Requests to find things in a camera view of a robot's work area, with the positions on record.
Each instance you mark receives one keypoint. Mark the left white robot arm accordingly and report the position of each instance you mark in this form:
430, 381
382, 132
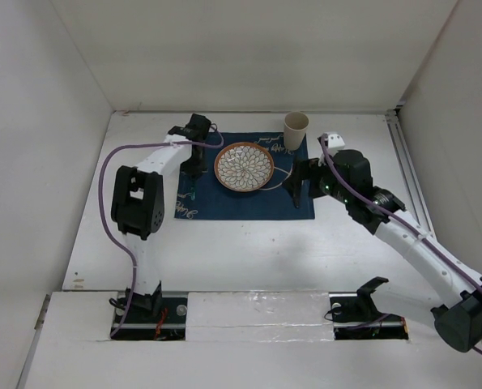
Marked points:
137, 206

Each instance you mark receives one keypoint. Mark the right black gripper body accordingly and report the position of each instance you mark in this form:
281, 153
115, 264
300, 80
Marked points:
323, 182

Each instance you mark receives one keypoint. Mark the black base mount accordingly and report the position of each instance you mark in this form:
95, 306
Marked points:
168, 325
352, 321

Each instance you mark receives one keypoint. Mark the black table knife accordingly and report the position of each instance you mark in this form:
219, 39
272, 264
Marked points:
296, 196

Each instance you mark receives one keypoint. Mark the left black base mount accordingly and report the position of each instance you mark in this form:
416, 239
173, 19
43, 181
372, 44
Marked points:
168, 325

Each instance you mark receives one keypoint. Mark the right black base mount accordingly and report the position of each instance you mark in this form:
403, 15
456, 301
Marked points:
352, 321

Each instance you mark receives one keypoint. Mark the dark blue cloth napkin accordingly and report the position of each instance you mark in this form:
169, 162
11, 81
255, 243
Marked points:
214, 202

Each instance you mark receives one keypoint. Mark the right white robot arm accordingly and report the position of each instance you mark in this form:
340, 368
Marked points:
454, 311

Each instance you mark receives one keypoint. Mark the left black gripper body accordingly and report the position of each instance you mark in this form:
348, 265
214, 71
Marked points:
194, 166

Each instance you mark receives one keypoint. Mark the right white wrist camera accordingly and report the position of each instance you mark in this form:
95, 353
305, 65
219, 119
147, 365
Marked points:
332, 141

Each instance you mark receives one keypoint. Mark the floral patterned plate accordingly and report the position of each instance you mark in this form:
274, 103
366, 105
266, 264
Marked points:
244, 167

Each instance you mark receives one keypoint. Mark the brown paper cup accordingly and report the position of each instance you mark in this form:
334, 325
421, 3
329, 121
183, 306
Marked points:
295, 127

